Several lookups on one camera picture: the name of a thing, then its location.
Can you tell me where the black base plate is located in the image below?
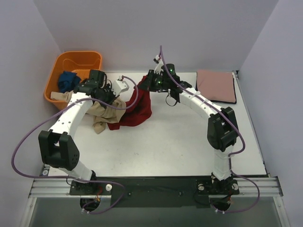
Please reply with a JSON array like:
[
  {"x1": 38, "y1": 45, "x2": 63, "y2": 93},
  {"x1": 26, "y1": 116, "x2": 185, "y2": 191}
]
[{"x1": 70, "y1": 176, "x2": 240, "y2": 211}]

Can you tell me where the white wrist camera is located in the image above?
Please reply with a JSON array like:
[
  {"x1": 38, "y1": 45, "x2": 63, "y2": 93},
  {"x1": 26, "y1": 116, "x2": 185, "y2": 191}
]
[
  {"x1": 111, "y1": 76, "x2": 129, "y2": 96},
  {"x1": 153, "y1": 54, "x2": 164, "y2": 75}
]

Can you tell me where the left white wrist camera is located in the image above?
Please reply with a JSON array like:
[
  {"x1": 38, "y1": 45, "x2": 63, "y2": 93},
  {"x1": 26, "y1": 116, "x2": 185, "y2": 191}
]
[{"x1": 111, "y1": 76, "x2": 129, "y2": 96}]

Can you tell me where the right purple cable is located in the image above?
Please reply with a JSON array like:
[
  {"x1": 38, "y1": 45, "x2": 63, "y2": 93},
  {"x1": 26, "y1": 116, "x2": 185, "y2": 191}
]
[{"x1": 160, "y1": 45, "x2": 262, "y2": 214}]

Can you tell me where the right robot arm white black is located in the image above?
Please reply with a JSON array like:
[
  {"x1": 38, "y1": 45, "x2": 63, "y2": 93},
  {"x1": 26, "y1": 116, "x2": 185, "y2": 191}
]
[{"x1": 138, "y1": 64, "x2": 238, "y2": 193}]

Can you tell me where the purple cable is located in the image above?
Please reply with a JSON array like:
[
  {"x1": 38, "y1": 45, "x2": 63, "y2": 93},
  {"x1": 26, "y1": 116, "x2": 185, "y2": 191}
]
[
  {"x1": 11, "y1": 75, "x2": 139, "y2": 215},
  {"x1": 160, "y1": 45, "x2": 262, "y2": 214}
]

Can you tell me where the aluminium rail frame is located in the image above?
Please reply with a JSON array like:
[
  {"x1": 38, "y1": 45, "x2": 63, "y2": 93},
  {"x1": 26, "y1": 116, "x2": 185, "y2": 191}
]
[{"x1": 29, "y1": 175, "x2": 283, "y2": 198}]

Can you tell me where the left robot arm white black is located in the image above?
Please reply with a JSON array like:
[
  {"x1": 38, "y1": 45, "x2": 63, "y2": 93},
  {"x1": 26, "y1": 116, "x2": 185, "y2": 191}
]
[{"x1": 38, "y1": 70, "x2": 114, "y2": 195}]

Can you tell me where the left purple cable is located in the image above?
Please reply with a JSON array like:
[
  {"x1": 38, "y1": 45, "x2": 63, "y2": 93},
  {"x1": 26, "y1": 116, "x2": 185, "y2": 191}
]
[{"x1": 11, "y1": 75, "x2": 139, "y2": 215}]

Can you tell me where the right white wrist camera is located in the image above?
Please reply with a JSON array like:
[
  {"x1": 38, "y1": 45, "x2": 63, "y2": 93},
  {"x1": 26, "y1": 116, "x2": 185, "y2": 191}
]
[{"x1": 153, "y1": 54, "x2": 164, "y2": 75}]

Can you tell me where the red t shirt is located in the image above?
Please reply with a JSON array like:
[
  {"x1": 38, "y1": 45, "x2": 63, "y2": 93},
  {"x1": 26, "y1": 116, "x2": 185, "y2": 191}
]
[{"x1": 107, "y1": 88, "x2": 152, "y2": 131}]

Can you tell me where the beige t shirt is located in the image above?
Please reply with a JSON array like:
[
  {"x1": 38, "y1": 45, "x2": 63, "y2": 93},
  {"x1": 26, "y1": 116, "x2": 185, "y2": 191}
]
[{"x1": 51, "y1": 91, "x2": 126, "y2": 134}]

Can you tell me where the folded pink t shirt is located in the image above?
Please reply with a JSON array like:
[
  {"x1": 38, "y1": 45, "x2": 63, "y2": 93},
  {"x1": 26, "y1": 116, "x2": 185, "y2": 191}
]
[{"x1": 196, "y1": 69, "x2": 237, "y2": 104}]

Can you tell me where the orange plastic basket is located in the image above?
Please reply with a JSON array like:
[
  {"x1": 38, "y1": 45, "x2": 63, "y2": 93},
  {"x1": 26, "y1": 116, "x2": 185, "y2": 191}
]
[{"x1": 44, "y1": 51, "x2": 102, "y2": 110}]

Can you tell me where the blue t shirt in basket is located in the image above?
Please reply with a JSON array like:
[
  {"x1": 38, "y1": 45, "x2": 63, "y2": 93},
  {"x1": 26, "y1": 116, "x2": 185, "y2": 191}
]
[{"x1": 57, "y1": 71, "x2": 81, "y2": 93}]

